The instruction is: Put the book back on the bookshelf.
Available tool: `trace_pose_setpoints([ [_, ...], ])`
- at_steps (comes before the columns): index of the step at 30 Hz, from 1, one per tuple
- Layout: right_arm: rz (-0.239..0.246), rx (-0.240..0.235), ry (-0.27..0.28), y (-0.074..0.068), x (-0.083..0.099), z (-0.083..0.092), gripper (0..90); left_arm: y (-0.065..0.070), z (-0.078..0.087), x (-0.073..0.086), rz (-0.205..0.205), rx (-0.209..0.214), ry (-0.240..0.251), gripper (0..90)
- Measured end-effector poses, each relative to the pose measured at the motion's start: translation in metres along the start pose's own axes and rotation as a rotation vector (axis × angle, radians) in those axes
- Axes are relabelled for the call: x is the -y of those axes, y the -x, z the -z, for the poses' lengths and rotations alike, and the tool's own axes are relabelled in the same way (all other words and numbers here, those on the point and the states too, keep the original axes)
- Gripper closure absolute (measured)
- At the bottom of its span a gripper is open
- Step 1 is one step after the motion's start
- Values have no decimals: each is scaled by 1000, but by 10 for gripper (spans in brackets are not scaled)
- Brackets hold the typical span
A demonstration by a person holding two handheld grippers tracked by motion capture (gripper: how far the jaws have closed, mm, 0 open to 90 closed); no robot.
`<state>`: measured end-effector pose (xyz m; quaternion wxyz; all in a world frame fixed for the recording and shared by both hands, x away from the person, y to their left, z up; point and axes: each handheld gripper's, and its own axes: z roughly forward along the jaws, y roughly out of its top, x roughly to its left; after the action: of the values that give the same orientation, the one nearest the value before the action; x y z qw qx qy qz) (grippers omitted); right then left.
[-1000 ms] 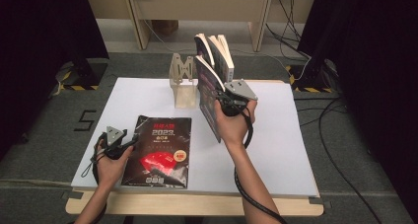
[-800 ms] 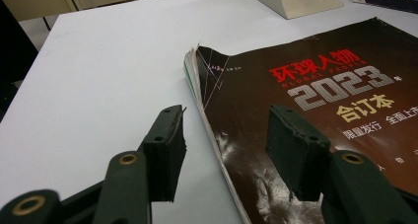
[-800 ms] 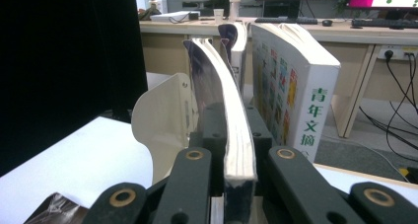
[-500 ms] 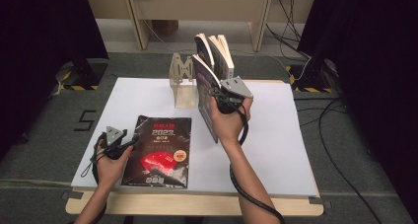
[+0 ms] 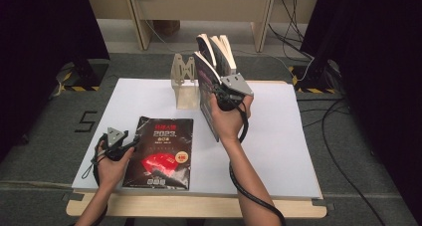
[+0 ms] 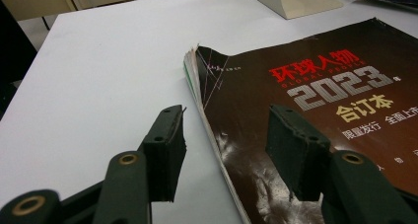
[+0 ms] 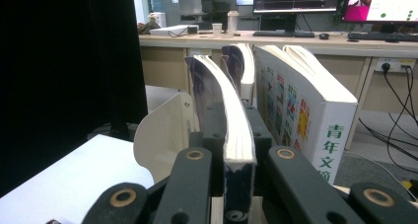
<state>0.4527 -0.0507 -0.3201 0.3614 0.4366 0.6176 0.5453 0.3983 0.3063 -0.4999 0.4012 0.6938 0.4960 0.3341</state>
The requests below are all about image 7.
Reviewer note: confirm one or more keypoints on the white power socket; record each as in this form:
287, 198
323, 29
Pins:
397, 64

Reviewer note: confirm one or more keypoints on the purple magazine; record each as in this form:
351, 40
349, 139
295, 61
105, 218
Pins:
236, 135
235, 66

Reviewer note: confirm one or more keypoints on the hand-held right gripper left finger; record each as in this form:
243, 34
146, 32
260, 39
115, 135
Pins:
215, 135

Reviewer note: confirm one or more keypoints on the stand base with striped tape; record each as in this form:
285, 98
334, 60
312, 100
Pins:
410, 184

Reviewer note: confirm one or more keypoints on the black curtain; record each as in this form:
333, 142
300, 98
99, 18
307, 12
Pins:
65, 69

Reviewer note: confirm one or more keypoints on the white book with picture grid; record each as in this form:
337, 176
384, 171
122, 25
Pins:
295, 95

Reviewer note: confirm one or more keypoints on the blue water jug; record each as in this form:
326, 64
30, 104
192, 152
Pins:
156, 3

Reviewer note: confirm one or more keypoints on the small paper cup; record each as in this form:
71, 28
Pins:
217, 30

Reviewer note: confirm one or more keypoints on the green plant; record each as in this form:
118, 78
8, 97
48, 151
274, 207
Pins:
338, 10

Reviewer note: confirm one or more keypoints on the black keyboard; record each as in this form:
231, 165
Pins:
381, 36
282, 34

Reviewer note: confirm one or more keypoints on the black computer mouse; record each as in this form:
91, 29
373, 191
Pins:
324, 36

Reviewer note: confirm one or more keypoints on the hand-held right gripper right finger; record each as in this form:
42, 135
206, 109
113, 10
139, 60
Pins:
261, 141

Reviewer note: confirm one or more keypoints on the flat white box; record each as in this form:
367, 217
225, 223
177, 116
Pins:
172, 30

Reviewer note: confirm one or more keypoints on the monitor with bright screen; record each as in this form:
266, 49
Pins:
387, 3

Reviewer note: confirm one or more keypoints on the white board sheet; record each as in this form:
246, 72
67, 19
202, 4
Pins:
82, 184

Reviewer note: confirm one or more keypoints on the beige expandable book rack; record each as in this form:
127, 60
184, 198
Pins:
164, 135

